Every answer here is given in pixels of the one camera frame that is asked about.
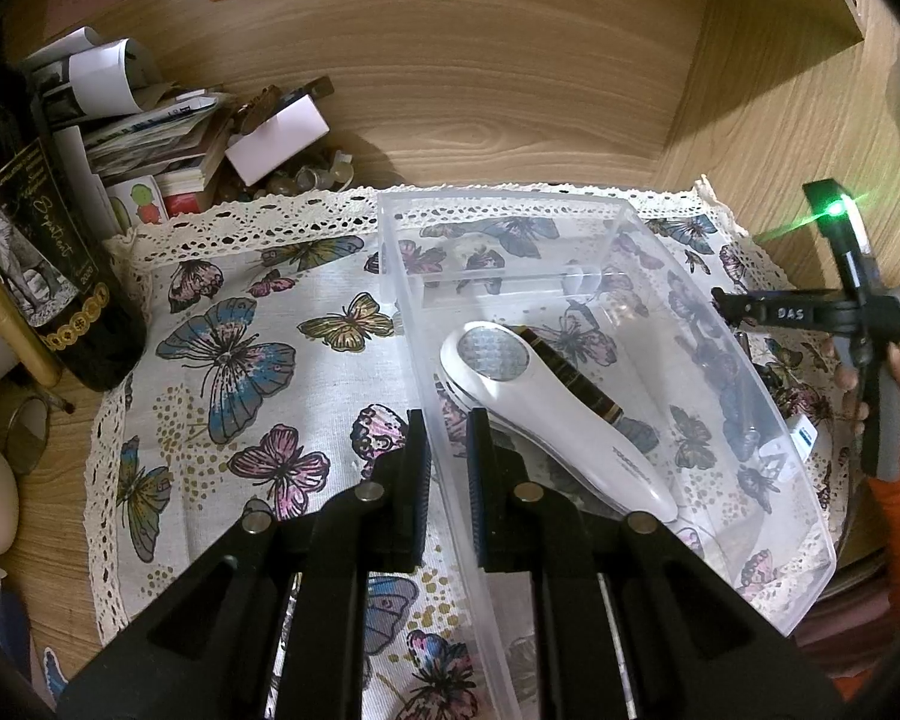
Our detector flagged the clear plastic storage box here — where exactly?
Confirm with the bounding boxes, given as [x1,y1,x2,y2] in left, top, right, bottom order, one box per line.
[375,190,841,715]

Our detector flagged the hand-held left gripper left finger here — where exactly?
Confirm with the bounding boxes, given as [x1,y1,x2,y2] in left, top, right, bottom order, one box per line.
[56,409,432,720]

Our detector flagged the small round mirror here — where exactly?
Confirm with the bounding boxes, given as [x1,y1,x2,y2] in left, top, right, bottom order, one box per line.
[4,397,54,476]

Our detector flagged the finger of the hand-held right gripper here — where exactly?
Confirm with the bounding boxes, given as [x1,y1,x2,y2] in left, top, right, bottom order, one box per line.
[711,287,845,332]

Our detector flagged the white handheld lint shaver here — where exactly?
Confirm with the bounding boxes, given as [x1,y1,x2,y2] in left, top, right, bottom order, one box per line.
[439,321,680,524]

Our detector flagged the white and blue small device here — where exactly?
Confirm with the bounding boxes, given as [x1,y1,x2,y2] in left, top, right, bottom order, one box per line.
[784,412,823,460]

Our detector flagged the pile of papers and cards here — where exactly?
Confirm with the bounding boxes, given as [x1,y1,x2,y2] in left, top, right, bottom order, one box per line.
[21,26,232,220]

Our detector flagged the dark striped pen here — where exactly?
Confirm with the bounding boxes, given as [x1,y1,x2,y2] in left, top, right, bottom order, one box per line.
[514,325,632,425]

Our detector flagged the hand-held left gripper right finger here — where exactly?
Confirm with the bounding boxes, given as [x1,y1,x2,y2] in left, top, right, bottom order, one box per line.
[465,409,848,720]

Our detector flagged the yellow wax candle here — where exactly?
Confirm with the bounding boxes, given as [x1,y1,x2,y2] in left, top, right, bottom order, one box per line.
[0,292,63,386]

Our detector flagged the small white cardboard box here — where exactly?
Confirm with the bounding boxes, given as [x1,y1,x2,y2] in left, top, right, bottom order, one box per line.
[225,97,328,185]

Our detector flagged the butterfly printed lace cloth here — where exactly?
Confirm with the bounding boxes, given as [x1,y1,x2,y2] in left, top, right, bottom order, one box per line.
[82,176,863,720]

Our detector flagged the dark wine bottle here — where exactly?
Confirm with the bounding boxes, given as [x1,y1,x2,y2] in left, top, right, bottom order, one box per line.
[0,67,149,393]

